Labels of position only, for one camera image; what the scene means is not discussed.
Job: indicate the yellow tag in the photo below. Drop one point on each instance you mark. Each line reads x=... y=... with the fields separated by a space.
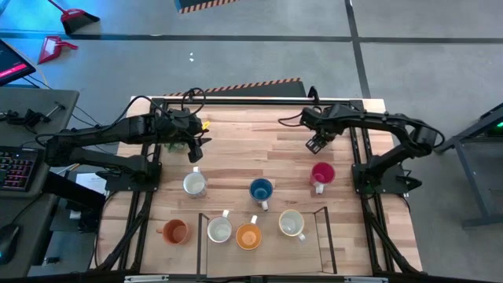
x=205 y=126

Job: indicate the grey-white mug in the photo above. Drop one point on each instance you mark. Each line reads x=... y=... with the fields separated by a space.
x=194 y=184

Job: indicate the red swirl patterned cream mug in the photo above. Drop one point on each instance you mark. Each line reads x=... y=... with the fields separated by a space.
x=291 y=223

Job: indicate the green plant with white pot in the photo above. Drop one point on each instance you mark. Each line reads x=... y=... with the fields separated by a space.
x=177 y=147

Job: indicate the black box with green light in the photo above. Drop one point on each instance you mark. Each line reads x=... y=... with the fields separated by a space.
x=497 y=127

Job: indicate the black box with hazard stripes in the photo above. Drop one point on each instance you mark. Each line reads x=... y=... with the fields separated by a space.
x=196 y=4

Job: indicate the black ramp with hazard stripes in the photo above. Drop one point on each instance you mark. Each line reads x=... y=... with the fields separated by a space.
x=275 y=89

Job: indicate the white metal bracket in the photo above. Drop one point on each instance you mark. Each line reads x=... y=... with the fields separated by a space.
x=365 y=280
x=146 y=278

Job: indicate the small black object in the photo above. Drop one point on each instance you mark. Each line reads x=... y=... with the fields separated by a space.
x=51 y=260

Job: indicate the grey ikat patterned white mug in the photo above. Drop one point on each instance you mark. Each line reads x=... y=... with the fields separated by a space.
x=219 y=230

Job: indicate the terracotta orange mug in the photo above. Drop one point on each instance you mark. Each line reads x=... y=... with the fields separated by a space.
x=175 y=232

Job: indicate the black computer mouse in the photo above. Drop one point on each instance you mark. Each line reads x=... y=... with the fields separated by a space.
x=8 y=241

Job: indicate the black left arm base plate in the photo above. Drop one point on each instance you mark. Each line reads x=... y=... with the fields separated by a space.
x=125 y=184

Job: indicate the black computer monitor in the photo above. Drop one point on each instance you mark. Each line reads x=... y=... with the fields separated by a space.
x=12 y=63

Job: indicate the black aluminium table frame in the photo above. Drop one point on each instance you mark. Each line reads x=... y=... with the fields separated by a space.
x=255 y=101

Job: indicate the backlit black keyboard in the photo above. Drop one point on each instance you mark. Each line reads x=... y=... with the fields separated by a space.
x=15 y=169

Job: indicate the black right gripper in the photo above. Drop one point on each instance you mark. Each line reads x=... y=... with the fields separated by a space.
x=328 y=118

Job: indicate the red dustpan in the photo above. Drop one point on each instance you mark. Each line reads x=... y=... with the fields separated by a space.
x=51 y=47

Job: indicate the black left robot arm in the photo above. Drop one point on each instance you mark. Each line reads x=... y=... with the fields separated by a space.
x=98 y=135

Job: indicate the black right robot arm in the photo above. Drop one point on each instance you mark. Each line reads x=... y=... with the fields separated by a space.
x=393 y=120

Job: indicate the dark metal table stand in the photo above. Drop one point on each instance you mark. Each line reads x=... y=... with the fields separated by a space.
x=473 y=177

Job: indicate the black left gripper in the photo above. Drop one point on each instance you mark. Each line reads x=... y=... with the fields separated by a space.
x=181 y=123

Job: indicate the black frame hook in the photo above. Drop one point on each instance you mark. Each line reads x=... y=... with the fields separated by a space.
x=191 y=94
x=313 y=93

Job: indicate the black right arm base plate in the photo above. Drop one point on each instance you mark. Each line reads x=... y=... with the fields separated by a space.
x=393 y=184

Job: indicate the black clamp tool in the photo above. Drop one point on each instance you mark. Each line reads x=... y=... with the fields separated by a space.
x=29 y=117

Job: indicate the grey desk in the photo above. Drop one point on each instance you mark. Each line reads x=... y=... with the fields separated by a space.
x=59 y=98

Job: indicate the white paper sheet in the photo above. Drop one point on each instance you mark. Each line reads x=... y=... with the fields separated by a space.
x=92 y=182

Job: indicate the red broom with black bristles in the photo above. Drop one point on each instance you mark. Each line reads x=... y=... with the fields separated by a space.
x=78 y=19

